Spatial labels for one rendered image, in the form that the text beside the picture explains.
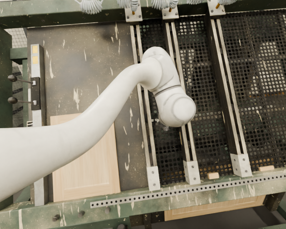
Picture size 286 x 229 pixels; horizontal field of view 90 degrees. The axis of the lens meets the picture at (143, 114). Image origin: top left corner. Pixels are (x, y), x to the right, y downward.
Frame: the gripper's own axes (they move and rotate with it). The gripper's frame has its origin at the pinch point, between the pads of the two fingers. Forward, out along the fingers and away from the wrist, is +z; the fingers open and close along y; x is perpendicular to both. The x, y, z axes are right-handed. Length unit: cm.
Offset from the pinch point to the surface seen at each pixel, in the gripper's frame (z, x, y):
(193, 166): 1.1, -15.2, -27.7
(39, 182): 4, 71, -26
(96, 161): 6.9, 39.7, -19.2
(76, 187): 7, 52, -32
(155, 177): 1.1, 7.0, -30.9
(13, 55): 12, 90, 56
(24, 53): 12, 83, 56
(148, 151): 1.5, 8.8, -16.9
